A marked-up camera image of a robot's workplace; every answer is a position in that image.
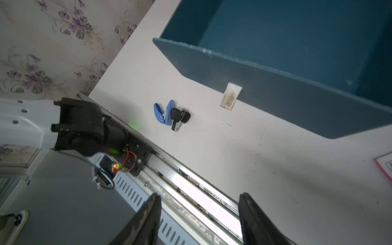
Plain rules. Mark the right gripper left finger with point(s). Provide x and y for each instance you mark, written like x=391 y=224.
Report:
x=143 y=228

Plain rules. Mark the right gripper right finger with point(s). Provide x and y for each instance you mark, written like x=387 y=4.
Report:
x=257 y=228

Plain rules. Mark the pink hollyhock seed bag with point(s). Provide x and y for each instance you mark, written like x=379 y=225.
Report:
x=384 y=163

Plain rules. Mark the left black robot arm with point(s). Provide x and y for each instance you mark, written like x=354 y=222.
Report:
x=63 y=125

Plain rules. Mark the blue plastic clip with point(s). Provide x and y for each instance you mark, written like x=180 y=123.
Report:
x=164 y=117

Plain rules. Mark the aluminium mounting rail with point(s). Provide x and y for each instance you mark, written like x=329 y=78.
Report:
x=193 y=211

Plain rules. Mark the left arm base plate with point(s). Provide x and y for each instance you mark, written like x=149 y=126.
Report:
x=137 y=155

